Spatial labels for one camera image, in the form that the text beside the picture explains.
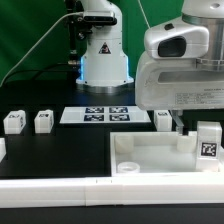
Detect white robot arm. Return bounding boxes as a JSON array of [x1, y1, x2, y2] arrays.
[[82, 0, 224, 111]]

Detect black cable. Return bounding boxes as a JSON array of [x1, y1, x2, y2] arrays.
[[3, 65, 81, 86]]

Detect white cable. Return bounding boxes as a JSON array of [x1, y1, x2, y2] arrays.
[[0, 11, 84, 88]]

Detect white front obstacle bar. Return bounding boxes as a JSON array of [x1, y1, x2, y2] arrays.
[[0, 173, 224, 208]]

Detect white square tabletop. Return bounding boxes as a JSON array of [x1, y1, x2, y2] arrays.
[[109, 130, 224, 178]]

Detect white obstacle bar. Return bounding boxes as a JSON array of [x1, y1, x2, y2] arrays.
[[0, 173, 224, 208], [0, 138, 6, 163]]

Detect white marker plate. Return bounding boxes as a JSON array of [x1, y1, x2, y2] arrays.
[[60, 106, 151, 124]]

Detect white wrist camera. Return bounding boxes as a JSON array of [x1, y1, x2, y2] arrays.
[[144, 18, 209, 59]]

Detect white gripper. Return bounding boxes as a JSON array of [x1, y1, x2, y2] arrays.
[[135, 52, 224, 135]]

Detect white left obstacle bar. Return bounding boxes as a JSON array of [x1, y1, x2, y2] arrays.
[[0, 138, 6, 163]]

